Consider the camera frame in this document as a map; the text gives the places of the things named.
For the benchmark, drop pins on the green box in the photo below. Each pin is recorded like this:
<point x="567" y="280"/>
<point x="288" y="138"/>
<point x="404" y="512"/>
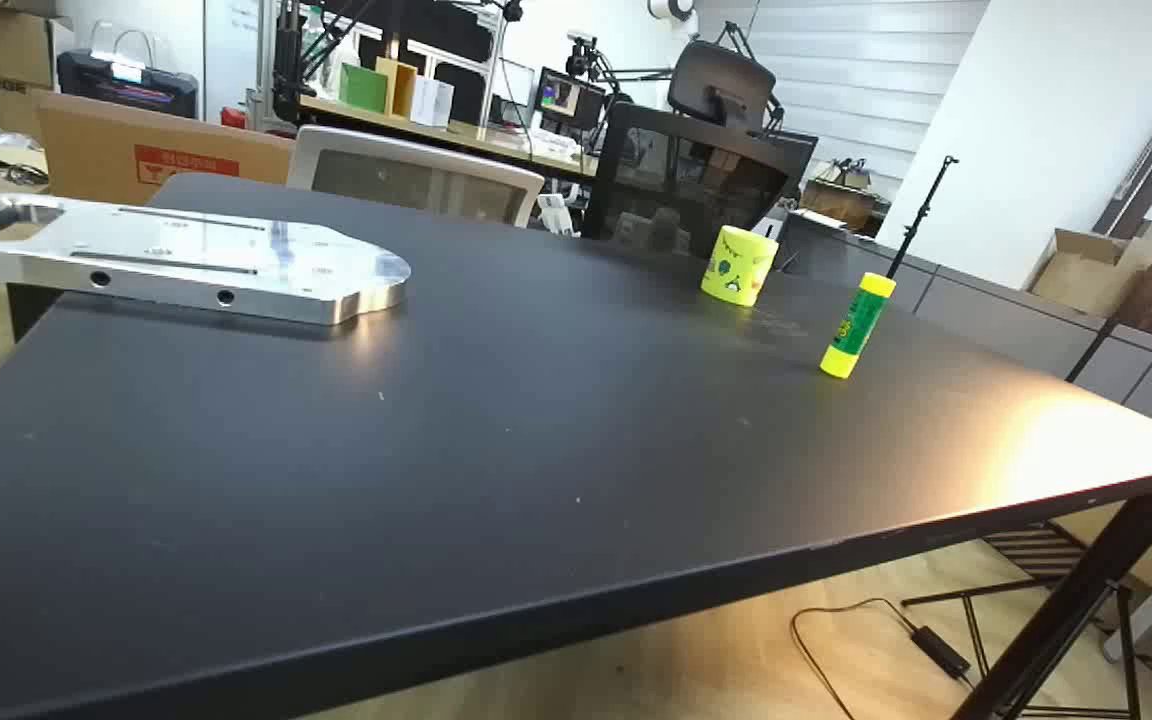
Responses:
<point x="360" y="90"/>

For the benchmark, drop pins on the green yellow glue bottle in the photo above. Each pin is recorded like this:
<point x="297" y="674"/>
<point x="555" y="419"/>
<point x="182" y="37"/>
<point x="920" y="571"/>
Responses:
<point x="859" y="324"/>

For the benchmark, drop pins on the white frame mesh chair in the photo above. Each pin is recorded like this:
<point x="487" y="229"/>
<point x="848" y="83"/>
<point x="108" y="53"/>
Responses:
<point x="401" y="173"/>

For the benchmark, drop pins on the thin black pole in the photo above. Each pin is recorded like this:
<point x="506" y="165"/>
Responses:
<point x="920" y="216"/>

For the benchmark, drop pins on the wooden desk with clutter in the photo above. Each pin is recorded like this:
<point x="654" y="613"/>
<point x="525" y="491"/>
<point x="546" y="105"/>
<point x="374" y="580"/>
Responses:
<point x="471" y="133"/>

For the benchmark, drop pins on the black mesh office chair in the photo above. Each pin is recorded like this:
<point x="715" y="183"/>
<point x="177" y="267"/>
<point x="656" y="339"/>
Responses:
<point x="680" y="183"/>

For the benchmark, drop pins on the yellow-green plastic mug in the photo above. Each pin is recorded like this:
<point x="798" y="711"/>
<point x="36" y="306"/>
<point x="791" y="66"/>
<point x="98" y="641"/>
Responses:
<point x="737" y="267"/>

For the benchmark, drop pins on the silver metal mounting plate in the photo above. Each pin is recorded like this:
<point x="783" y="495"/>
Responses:
<point x="202" y="260"/>

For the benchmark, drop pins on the open brown cardboard box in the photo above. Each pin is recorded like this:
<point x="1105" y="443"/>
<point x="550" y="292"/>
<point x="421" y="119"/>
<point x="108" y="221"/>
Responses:
<point x="1080" y="267"/>

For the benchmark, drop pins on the cardboard box with red label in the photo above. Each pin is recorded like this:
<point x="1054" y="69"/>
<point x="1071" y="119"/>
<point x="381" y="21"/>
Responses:
<point x="108" y="144"/>

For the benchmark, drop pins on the black metal table leg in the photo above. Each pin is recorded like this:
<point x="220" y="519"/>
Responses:
<point x="1071" y="600"/>

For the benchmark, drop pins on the black chair headrest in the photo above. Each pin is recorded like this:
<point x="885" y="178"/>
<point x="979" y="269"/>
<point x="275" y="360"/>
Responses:
<point x="722" y="83"/>

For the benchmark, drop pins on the black bag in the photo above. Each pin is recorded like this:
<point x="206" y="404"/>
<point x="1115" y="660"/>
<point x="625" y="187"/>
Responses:
<point x="121" y="83"/>

